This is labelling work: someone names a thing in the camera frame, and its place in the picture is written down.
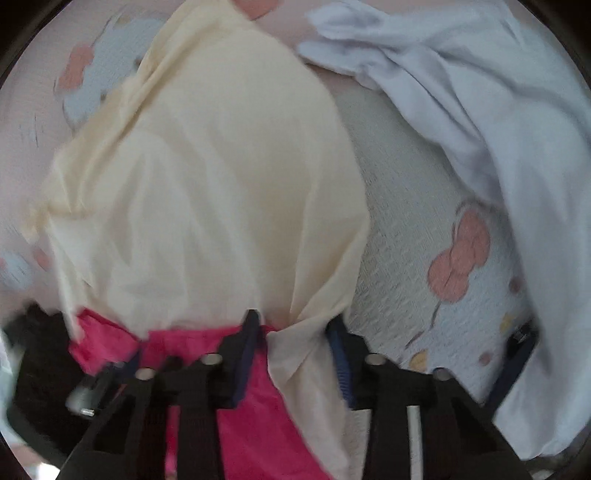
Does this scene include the pink printed blanket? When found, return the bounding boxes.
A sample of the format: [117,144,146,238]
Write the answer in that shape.
[0,0,555,416]

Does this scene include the cream and pink shirt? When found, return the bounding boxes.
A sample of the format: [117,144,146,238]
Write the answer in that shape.
[28,0,372,480]

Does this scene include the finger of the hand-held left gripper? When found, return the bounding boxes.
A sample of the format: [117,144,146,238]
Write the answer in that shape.
[65,357,139,417]

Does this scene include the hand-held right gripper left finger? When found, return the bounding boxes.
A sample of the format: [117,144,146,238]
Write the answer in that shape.
[54,309,262,480]

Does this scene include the white shirt with navy collar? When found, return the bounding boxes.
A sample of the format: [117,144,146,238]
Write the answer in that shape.
[295,0,591,462]

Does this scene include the black garment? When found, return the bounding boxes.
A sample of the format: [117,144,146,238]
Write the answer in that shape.
[9,305,139,462]

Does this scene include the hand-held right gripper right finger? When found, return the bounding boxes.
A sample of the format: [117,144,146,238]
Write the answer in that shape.
[326,316,533,480]

